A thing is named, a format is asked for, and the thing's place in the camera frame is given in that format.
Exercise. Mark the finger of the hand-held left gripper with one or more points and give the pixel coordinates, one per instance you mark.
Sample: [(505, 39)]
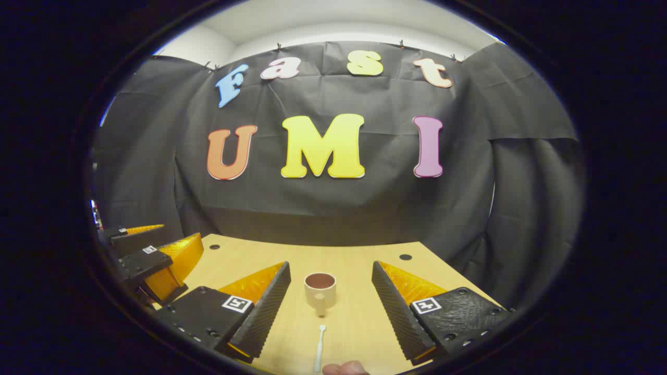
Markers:
[(140, 240), (140, 263)]

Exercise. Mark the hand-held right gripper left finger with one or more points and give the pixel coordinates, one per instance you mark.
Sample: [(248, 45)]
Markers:
[(266, 312)]

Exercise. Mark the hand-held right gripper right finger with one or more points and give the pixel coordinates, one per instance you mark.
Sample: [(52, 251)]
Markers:
[(396, 317)]

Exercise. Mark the beige cup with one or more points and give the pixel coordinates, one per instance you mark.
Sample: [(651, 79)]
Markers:
[(319, 297)]

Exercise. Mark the pale green toothbrush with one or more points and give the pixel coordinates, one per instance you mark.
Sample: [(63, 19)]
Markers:
[(318, 354)]

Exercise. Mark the black backdrop cloth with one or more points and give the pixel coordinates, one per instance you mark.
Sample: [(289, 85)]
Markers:
[(375, 208)]

